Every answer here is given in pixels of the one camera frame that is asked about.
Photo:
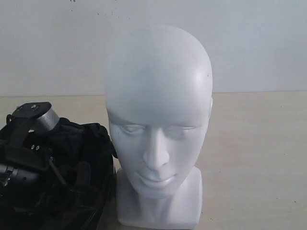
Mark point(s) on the black helmet with visor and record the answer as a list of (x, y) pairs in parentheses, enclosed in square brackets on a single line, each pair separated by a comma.
[(60, 179)]

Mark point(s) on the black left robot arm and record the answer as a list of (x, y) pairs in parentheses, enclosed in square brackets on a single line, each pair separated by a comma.
[(43, 117)]

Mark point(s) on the white mannequin head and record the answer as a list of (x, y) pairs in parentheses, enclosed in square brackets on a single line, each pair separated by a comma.
[(159, 101)]

